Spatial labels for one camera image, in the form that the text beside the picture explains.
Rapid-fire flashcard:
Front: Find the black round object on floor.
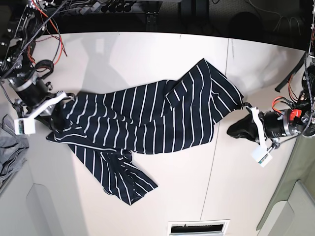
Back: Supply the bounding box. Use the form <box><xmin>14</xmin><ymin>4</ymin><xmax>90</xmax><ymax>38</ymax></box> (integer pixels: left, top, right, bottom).
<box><xmin>228</xmin><ymin>12</ymin><xmax>264</xmax><ymax>41</ymax></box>

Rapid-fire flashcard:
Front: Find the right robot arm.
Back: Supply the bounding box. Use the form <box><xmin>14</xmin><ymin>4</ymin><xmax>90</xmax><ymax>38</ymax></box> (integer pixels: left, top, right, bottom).
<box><xmin>0</xmin><ymin>0</ymin><xmax>75</xmax><ymax>133</ymax></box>

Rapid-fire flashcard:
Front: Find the black power strip with plugs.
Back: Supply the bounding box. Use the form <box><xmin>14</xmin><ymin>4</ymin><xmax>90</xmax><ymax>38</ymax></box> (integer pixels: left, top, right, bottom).
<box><xmin>78</xmin><ymin>0</ymin><xmax>162</xmax><ymax>13</ymax></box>

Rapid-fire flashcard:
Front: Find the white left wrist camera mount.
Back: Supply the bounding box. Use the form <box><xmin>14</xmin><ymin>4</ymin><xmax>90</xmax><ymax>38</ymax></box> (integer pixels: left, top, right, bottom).
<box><xmin>245</xmin><ymin>105</ymin><xmax>272</xmax><ymax>167</ymax></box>

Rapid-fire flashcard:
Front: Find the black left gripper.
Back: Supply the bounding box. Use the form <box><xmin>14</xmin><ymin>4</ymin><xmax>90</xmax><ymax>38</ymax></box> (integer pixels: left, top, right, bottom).
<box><xmin>227</xmin><ymin>110</ymin><xmax>299</xmax><ymax>142</ymax></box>

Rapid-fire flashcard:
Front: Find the navy white striped t-shirt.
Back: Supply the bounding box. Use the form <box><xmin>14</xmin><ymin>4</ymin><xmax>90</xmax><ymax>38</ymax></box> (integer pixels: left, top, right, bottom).
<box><xmin>46</xmin><ymin>59</ymin><xmax>243</xmax><ymax>205</ymax></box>

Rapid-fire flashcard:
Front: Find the grey cloth pile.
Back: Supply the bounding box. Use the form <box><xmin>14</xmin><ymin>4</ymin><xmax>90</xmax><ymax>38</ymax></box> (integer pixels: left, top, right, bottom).
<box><xmin>0</xmin><ymin>114</ymin><xmax>29</xmax><ymax>184</ymax></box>

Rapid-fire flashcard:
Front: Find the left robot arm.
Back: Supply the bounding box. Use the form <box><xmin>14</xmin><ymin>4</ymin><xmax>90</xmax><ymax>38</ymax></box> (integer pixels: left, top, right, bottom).
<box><xmin>227</xmin><ymin>23</ymin><xmax>315</xmax><ymax>147</ymax></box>

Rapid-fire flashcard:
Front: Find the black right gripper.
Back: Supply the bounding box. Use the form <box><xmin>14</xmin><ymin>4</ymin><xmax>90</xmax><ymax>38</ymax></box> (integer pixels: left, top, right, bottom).
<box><xmin>11</xmin><ymin>79</ymin><xmax>66</xmax><ymax>129</ymax></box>

